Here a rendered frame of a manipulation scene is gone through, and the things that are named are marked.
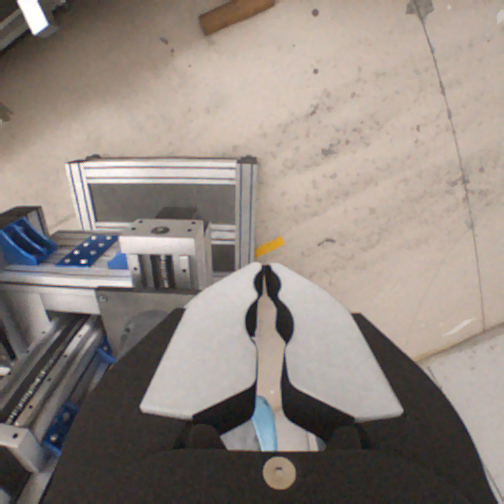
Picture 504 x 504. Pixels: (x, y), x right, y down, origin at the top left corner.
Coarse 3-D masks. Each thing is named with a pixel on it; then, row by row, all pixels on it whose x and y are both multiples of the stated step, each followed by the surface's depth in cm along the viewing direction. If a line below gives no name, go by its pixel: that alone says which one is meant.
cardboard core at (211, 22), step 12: (240, 0) 100; (252, 0) 100; (264, 0) 100; (216, 12) 102; (228, 12) 102; (240, 12) 103; (252, 12) 104; (204, 24) 104; (216, 24) 105; (228, 24) 107
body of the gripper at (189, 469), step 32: (192, 448) 5; (224, 448) 5; (352, 448) 5; (128, 480) 4; (160, 480) 4; (192, 480) 5; (224, 480) 5; (256, 480) 5; (288, 480) 5; (320, 480) 5; (352, 480) 5; (384, 480) 5; (416, 480) 4
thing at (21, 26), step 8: (48, 0) 90; (72, 0) 101; (16, 16) 92; (24, 16) 93; (8, 24) 94; (16, 24) 94; (24, 24) 96; (0, 32) 95; (8, 32) 95; (16, 32) 97; (24, 32) 104; (0, 40) 96; (8, 40) 99; (16, 40) 106; (0, 48) 101; (8, 48) 108; (0, 56) 110
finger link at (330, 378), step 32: (288, 288) 11; (320, 288) 11; (288, 320) 10; (320, 320) 9; (352, 320) 9; (288, 352) 8; (320, 352) 8; (352, 352) 8; (288, 384) 7; (320, 384) 7; (352, 384) 7; (384, 384) 7; (288, 416) 8; (320, 416) 7; (352, 416) 6; (384, 416) 6; (320, 448) 8
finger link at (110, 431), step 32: (128, 352) 8; (160, 352) 8; (128, 384) 7; (96, 416) 6; (128, 416) 6; (160, 416) 6; (64, 448) 5; (96, 448) 5; (128, 448) 5; (160, 448) 5; (64, 480) 5; (96, 480) 5
